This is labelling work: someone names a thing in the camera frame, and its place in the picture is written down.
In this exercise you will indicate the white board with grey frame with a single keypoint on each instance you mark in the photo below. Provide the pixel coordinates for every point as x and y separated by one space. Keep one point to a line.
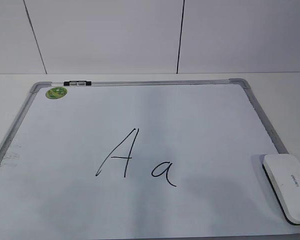
166 160

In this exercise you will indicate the white board eraser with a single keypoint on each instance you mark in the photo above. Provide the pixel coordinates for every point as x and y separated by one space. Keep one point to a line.
283 172

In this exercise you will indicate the round green magnet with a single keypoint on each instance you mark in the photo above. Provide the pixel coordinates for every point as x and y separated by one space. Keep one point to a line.
56 93

